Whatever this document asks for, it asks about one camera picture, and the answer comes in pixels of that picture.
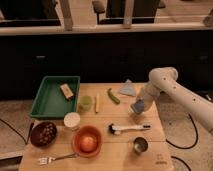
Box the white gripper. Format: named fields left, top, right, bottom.
left=137, top=82, right=161, bottom=112

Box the blue sponge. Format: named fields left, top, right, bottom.
left=131, top=100, right=144, bottom=115

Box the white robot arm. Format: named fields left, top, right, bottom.
left=137, top=67, right=213, bottom=134

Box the metal cup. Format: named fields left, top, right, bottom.
left=133, top=137, right=148, bottom=154

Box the green plastic cup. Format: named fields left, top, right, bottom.
left=79, top=96, right=92, bottom=111

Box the white cup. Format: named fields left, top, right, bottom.
left=64, top=112, right=81, bottom=130

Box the grey folded cloth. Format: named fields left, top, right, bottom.
left=119, top=79, right=136, bottom=97

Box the green pepper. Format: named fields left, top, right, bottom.
left=107, top=88, right=120, bottom=105

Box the white dish brush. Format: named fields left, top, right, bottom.
left=108, top=124, right=151, bottom=135

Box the yellow stick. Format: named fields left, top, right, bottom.
left=95, top=94, right=100, bottom=113

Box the orange bowl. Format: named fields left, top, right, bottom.
left=72, top=125, right=102, bottom=158

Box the orange fruit in bowl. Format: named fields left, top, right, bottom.
left=80, top=136, right=97, bottom=153

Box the wooden block in tray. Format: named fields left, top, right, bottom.
left=60, top=84, right=73, bottom=100

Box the office chair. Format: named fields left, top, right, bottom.
left=92, top=0, right=166, bottom=25

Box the green plastic tray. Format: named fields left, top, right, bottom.
left=30, top=76, right=80, bottom=120

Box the dark brown bowl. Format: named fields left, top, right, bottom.
left=30, top=121, right=57, bottom=147

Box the silver fork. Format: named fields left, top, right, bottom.
left=38, top=153, right=78, bottom=165

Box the black cable right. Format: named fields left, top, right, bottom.
left=165, top=113, right=200, bottom=171

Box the black cable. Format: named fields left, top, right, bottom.
left=0, top=118, right=35, bottom=146
left=165, top=113, right=200, bottom=171

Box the black cable left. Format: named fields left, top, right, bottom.
left=0, top=118, right=35, bottom=146

